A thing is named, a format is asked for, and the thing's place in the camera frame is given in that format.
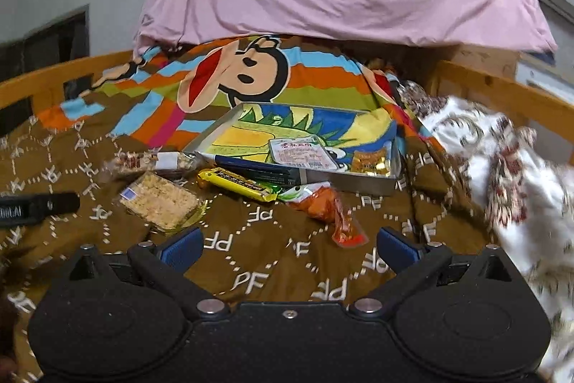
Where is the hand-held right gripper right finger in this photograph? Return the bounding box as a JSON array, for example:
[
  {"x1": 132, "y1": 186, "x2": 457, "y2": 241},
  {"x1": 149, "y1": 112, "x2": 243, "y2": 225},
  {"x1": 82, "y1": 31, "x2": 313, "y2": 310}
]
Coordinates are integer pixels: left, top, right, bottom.
[{"x1": 350, "y1": 227, "x2": 513, "y2": 317}]

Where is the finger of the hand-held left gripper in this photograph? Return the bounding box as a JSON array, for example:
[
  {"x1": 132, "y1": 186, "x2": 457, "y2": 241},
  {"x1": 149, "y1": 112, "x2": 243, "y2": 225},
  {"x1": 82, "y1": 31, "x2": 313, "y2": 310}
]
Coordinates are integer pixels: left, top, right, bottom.
[{"x1": 24, "y1": 192, "x2": 81, "y2": 226}]

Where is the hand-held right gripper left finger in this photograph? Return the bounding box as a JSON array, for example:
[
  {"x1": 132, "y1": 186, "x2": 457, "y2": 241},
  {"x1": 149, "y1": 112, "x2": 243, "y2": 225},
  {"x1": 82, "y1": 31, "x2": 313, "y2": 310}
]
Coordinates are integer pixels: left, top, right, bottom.
[{"x1": 67, "y1": 227, "x2": 231, "y2": 317}]

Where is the small red-orange snack packet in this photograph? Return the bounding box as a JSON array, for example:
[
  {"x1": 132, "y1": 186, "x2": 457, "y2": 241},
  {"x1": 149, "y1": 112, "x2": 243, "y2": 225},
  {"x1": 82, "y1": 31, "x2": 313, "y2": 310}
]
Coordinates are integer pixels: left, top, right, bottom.
[{"x1": 331, "y1": 199, "x2": 369, "y2": 248}]

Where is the rice crisp packet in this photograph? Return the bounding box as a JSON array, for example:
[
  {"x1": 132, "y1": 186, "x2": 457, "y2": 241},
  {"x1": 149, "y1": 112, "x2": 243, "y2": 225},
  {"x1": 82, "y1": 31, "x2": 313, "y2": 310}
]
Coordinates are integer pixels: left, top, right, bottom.
[{"x1": 117, "y1": 171, "x2": 208, "y2": 235}]

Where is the yellow snack packet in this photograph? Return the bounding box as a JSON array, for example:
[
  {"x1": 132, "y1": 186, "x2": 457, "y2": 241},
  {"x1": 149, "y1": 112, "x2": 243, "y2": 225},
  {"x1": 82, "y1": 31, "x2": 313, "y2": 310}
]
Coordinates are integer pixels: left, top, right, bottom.
[{"x1": 197, "y1": 167, "x2": 279, "y2": 203}]

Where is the large orange snack packet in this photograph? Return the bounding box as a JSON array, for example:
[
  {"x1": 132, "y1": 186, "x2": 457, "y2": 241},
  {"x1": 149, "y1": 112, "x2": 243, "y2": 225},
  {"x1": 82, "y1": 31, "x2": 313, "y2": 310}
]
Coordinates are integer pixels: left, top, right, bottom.
[{"x1": 287, "y1": 181, "x2": 348, "y2": 225}]

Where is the clear nut bar packet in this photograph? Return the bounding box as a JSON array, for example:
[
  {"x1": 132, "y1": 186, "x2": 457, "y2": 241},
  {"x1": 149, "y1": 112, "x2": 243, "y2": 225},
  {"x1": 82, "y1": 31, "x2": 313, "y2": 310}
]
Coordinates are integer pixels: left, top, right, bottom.
[{"x1": 101, "y1": 150, "x2": 202, "y2": 182}]

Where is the blue and white snack packet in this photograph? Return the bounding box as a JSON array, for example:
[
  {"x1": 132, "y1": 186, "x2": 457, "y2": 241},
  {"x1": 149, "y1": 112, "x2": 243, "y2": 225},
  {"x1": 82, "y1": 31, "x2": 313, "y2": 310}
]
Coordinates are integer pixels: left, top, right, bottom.
[{"x1": 214, "y1": 154, "x2": 306, "y2": 186}]

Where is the metal tray with colourful print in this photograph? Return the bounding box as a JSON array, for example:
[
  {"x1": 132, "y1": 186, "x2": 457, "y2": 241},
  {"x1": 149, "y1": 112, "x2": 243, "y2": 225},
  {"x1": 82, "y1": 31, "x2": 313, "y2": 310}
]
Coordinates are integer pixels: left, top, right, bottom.
[{"x1": 182, "y1": 102, "x2": 403, "y2": 196}]

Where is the golden snack packet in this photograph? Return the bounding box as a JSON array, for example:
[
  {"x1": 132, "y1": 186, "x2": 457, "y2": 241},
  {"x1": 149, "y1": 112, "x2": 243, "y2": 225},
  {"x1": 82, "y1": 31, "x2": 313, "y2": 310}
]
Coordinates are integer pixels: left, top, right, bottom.
[{"x1": 350, "y1": 148, "x2": 390, "y2": 177}]

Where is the printed monkey blanket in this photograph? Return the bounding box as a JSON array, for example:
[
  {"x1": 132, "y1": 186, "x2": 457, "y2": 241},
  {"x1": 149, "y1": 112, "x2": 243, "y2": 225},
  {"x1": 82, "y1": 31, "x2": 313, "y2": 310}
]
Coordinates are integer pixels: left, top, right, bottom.
[{"x1": 0, "y1": 34, "x2": 552, "y2": 383}]

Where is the green and white snack packet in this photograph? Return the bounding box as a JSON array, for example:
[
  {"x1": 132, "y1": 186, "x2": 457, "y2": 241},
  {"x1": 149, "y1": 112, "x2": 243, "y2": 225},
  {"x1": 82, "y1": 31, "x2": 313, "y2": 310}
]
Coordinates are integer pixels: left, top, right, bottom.
[{"x1": 268, "y1": 136, "x2": 340, "y2": 171}]

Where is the white floral blanket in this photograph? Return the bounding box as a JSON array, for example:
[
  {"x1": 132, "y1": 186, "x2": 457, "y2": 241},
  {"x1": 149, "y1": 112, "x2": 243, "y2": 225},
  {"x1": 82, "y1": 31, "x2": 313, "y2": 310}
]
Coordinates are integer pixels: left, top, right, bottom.
[{"x1": 395, "y1": 80, "x2": 574, "y2": 383}]

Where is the dark window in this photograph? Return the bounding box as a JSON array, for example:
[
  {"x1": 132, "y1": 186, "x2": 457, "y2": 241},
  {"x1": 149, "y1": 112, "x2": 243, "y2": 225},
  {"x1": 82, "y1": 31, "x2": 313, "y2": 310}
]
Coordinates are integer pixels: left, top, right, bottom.
[{"x1": 0, "y1": 7, "x2": 90, "y2": 84}]

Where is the wooden bed frame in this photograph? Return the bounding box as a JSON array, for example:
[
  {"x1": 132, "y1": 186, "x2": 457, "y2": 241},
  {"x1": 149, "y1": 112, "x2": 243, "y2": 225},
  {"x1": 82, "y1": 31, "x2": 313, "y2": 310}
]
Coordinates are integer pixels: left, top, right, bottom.
[{"x1": 0, "y1": 50, "x2": 574, "y2": 168}]

